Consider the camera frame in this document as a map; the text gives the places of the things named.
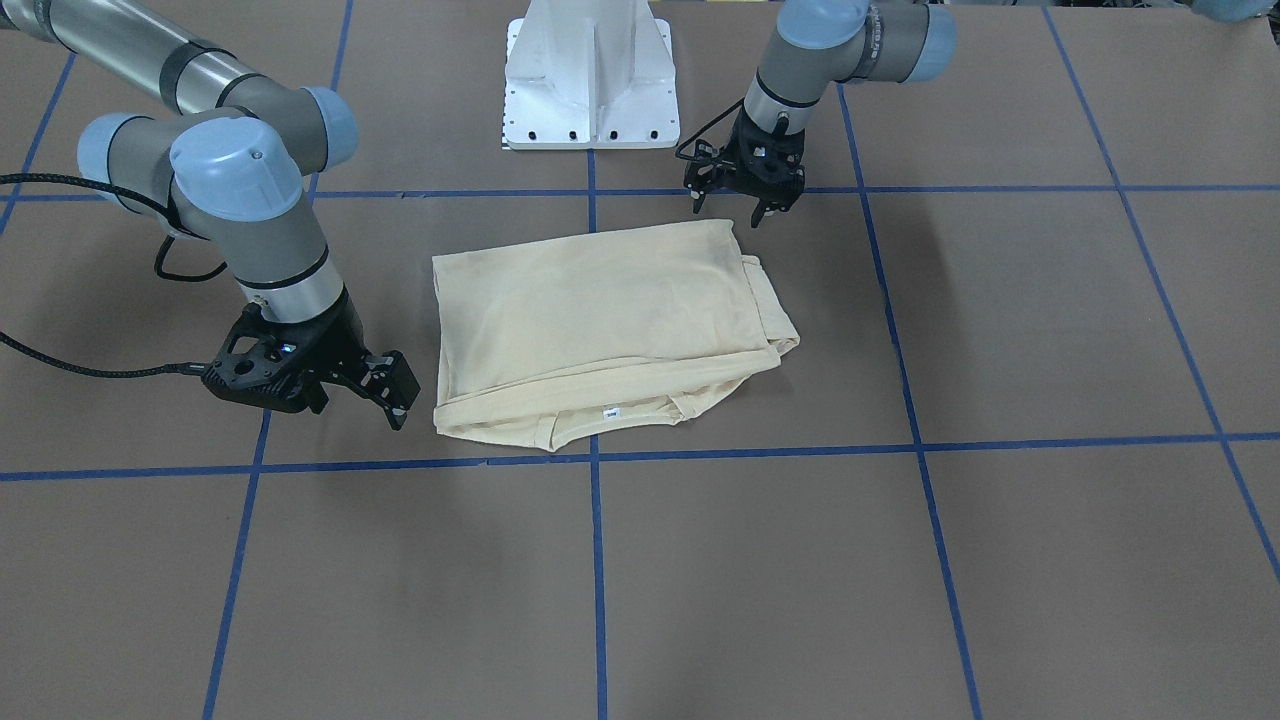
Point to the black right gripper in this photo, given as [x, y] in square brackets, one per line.
[331, 349]

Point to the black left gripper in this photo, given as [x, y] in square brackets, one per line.
[768, 160]

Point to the yellow printed long-sleeve shirt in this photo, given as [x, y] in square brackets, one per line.
[551, 341]

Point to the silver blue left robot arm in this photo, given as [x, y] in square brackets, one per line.
[814, 44]

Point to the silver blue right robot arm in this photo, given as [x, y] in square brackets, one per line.
[229, 168]

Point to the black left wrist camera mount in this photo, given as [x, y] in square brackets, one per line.
[706, 166]

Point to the white pedestal column with base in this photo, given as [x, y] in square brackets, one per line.
[590, 75]

